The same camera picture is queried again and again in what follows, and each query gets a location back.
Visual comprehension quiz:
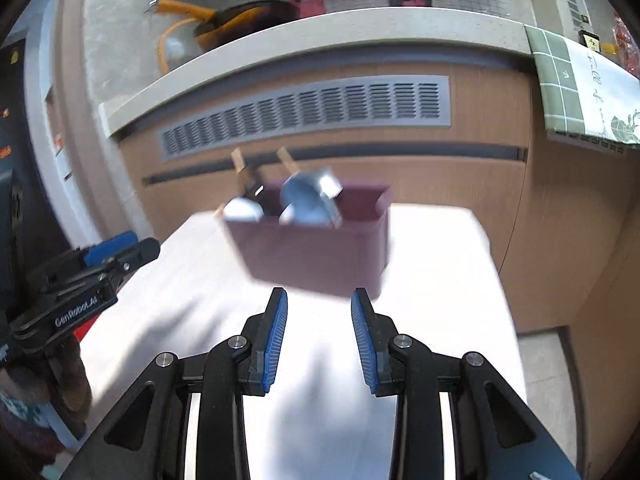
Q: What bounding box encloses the blue silicone spatula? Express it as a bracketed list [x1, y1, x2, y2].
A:
[278, 171, 332, 227]

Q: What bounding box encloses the black appliance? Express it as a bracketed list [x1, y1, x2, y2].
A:
[0, 37, 73, 311]

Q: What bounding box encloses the dark sauce bottle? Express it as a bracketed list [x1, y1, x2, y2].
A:
[577, 27, 604, 54]

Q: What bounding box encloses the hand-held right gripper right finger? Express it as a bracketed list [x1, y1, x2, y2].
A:
[351, 287, 583, 480]

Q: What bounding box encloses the purple utensil container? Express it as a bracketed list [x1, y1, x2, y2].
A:
[222, 182, 392, 297]

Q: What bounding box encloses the red snack packet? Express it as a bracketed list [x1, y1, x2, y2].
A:
[611, 14, 640, 77]

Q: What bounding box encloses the grey metal vent grille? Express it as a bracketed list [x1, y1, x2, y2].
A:
[160, 75, 452, 161]

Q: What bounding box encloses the white spoon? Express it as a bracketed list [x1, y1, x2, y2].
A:
[223, 197, 264, 223]

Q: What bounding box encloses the green checked towel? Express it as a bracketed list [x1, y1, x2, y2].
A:
[523, 24, 640, 149]

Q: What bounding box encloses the silver utensil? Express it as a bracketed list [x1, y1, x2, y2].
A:
[314, 167, 344, 200]

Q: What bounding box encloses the glass lid with yellow rim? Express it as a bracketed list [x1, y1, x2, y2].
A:
[158, 16, 201, 75]

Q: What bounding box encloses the black utensil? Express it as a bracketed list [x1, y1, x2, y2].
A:
[242, 169, 267, 202]

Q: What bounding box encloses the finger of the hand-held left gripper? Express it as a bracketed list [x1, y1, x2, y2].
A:
[102, 238, 162, 287]
[82, 231, 139, 267]

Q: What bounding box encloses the black pan with yellow handle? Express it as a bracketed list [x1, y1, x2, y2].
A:
[147, 0, 297, 54]

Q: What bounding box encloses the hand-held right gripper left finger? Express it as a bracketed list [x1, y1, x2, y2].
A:
[59, 287, 289, 480]

